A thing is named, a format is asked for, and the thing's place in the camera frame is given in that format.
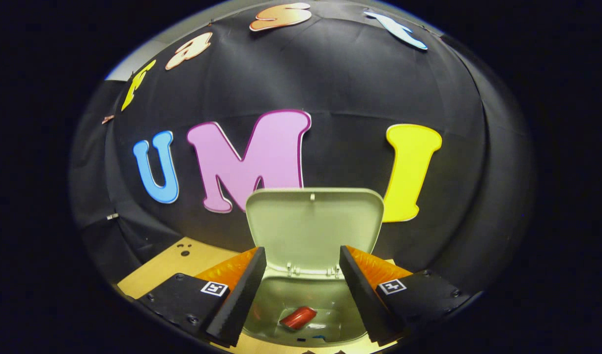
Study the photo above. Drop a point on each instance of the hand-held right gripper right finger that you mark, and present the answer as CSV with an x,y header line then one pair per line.
x,y
359,290

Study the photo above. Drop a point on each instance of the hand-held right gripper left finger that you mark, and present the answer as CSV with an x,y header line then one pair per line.
x,y
242,300

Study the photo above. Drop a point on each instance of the orange pop can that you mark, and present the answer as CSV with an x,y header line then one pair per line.
x,y
298,318

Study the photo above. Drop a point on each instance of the pale green desktop garbage bin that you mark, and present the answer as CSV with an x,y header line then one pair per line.
x,y
313,231

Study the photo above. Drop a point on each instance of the wooden desktop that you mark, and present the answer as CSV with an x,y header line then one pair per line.
x,y
168,265

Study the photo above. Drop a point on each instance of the silver metal clip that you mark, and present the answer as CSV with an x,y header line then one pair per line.
x,y
112,216

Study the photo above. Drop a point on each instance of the black backdrop cloth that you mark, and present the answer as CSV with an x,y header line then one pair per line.
x,y
340,98

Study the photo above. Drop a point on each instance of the copper metal clip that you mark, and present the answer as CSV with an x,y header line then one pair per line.
x,y
107,119

